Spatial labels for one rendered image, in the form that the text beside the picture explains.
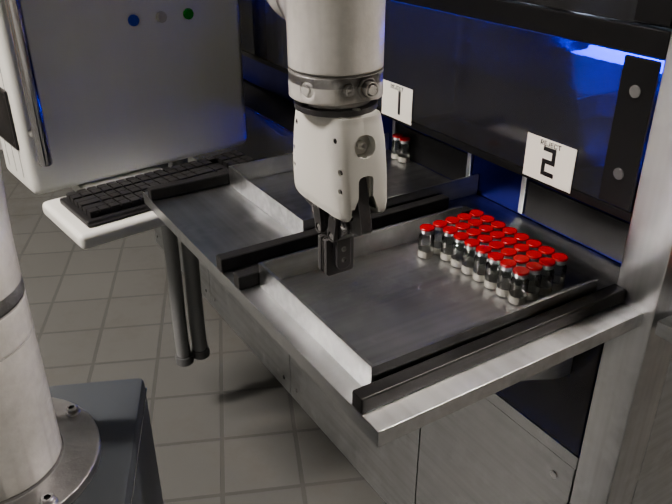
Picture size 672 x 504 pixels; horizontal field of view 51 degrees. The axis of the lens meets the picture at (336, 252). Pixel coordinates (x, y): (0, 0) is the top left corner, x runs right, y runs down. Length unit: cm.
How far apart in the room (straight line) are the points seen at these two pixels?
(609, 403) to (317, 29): 67
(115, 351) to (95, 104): 111
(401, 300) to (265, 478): 108
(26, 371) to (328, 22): 38
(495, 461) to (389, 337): 52
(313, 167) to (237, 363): 166
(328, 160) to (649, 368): 55
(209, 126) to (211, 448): 87
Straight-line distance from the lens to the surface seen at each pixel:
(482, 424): 128
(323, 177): 64
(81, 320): 261
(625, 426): 104
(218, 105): 162
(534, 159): 100
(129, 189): 141
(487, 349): 80
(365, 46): 60
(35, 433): 69
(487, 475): 133
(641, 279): 94
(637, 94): 89
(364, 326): 85
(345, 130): 61
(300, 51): 61
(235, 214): 114
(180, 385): 222
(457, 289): 93
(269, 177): 127
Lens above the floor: 135
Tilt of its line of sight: 28 degrees down
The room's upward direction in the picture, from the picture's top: straight up
